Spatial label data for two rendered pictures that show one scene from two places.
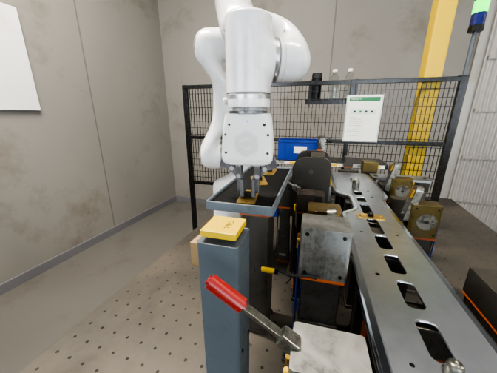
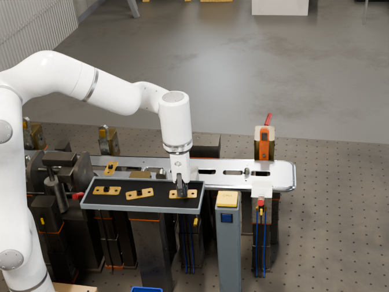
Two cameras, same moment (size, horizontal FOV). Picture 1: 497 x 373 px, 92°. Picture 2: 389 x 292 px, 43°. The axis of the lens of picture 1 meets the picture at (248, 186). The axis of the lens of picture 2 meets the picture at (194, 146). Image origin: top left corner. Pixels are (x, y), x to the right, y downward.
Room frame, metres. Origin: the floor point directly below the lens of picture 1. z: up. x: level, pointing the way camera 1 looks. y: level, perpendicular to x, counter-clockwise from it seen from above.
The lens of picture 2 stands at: (0.54, 1.18, 2.13)
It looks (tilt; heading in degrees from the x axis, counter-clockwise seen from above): 34 degrees down; 265
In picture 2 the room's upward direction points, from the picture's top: 4 degrees counter-clockwise
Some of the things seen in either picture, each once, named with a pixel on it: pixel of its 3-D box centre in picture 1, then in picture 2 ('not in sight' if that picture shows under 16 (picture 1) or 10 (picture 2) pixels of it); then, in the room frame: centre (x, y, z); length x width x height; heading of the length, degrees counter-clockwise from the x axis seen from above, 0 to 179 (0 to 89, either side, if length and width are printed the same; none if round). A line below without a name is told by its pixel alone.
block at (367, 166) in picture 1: (365, 189); not in sight; (1.42, -0.73, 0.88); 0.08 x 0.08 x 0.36; 75
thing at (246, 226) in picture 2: not in sight; (247, 204); (0.23, -0.27, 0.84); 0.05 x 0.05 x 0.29; 75
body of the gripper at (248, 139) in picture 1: (248, 135); (179, 159); (0.49, 0.00, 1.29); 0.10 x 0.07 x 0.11; 81
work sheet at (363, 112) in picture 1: (362, 118); not in sight; (1.70, -0.78, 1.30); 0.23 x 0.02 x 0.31; 75
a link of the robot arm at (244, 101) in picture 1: (247, 102); (177, 142); (0.49, 0.00, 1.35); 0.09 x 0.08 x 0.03; 81
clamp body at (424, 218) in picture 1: (418, 249); (114, 165); (0.75, -0.61, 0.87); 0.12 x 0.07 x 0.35; 75
